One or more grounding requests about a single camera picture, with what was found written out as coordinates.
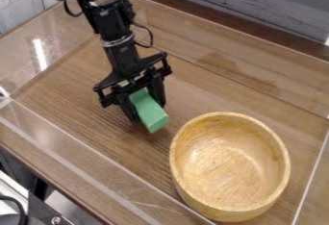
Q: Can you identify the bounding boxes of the brown wooden bowl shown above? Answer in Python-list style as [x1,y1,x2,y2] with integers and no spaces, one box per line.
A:
[169,112,292,222]

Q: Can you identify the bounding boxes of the black cable bottom left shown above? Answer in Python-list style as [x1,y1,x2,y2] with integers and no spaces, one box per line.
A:
[0,195,30,225]

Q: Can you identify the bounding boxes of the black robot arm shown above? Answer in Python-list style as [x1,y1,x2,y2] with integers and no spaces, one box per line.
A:
[58,0,173,122]

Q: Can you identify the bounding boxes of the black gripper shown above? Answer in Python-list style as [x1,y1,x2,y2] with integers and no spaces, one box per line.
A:
[94,33,173,122]

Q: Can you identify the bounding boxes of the green rectangular block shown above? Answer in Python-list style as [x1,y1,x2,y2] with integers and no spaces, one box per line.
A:
[122,88,170,134]

